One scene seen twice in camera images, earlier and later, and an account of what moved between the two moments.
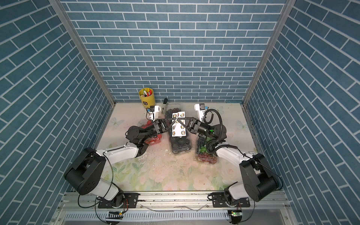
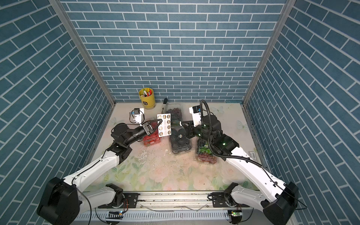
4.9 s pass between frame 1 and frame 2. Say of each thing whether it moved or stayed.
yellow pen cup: stayed
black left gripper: moved
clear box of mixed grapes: stayed
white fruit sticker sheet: moved
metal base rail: stayed
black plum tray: stayed
